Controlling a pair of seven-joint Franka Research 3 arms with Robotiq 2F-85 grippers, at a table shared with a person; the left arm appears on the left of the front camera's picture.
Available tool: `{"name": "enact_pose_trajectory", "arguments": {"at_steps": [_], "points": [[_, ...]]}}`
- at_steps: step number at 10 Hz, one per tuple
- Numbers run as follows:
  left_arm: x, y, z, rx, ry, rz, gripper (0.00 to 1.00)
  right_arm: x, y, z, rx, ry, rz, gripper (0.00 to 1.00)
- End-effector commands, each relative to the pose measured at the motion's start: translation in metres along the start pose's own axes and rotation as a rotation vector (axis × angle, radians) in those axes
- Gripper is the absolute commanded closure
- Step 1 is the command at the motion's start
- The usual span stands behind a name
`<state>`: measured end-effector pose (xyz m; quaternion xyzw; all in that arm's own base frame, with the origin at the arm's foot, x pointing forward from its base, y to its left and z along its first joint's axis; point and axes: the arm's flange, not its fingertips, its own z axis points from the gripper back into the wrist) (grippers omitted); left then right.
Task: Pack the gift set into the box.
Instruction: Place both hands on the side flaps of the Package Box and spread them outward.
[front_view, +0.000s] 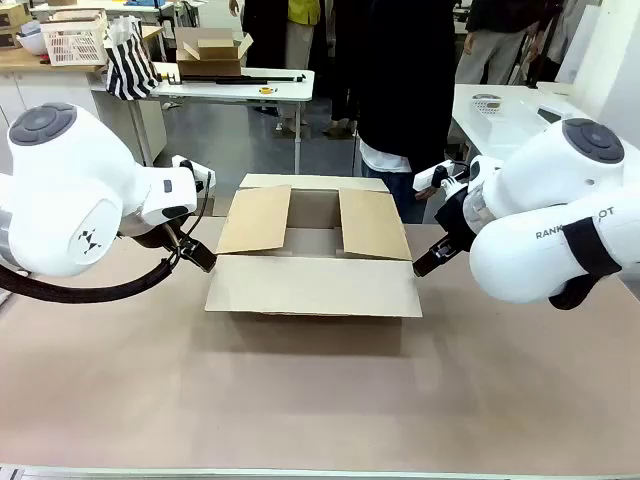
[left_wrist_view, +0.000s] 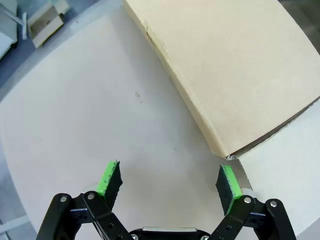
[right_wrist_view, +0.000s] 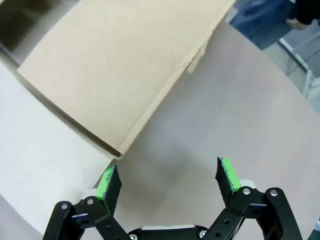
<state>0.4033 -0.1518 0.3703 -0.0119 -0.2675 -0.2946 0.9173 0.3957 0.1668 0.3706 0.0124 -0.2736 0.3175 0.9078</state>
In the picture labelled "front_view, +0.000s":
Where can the small open cardboard box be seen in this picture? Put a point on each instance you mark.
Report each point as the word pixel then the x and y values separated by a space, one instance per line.
pixel 212 55

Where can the yellow tape roll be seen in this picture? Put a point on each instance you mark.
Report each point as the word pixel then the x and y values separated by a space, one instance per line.
pixel 266 90

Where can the person in grey trousers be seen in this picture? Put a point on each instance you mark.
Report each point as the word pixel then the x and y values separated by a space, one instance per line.
pixel 492 45

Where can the aluminium table edge rail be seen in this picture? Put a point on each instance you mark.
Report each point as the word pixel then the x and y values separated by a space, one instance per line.
pixel 320 475

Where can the large brown cardboard box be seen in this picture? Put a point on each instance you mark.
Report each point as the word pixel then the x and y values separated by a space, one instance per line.
pixel 312 287

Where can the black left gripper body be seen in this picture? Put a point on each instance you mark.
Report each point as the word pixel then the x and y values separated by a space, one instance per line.
pixel 147 235

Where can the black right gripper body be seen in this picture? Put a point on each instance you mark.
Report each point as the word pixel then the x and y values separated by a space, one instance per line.
pixel 457 217

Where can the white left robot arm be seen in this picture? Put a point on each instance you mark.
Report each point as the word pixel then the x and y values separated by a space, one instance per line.
pixel 65 190

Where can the white plastic lattice basket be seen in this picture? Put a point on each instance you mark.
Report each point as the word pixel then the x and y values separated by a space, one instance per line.
pixel 75 42

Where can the person in black trousers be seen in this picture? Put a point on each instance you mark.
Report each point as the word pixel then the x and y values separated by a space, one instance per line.
pixel 345 75

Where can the black white striped bag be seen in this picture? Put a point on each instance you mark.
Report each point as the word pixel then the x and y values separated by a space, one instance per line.
pixel 130 65

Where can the white cabinet with wooden top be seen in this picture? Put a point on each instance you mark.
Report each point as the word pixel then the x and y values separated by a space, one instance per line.
pixel 30 85

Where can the stacked brown cardboard boxes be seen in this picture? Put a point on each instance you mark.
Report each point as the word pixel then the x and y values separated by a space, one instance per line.
pixel 12 22

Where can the small white perforated basket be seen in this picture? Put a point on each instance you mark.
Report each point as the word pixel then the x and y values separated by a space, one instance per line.
pixel 486 104

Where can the person's left hand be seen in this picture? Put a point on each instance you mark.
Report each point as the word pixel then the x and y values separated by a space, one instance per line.
pixel 425 194

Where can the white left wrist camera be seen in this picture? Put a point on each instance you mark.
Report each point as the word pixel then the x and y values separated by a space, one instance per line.
pixel 187 165

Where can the person in beige trousers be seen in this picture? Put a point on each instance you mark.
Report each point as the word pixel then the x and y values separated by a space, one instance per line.
pixel 300 60

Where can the long black rod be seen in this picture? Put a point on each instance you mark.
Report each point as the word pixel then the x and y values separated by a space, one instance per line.
pixel 240 78

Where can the white table with grey leg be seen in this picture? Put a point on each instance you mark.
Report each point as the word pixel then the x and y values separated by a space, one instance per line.
pixel 240 90

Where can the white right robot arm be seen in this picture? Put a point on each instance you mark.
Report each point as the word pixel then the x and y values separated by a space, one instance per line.
pixel 540 250

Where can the person in black coat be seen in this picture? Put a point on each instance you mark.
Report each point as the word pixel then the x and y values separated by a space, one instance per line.
pixel 405 75

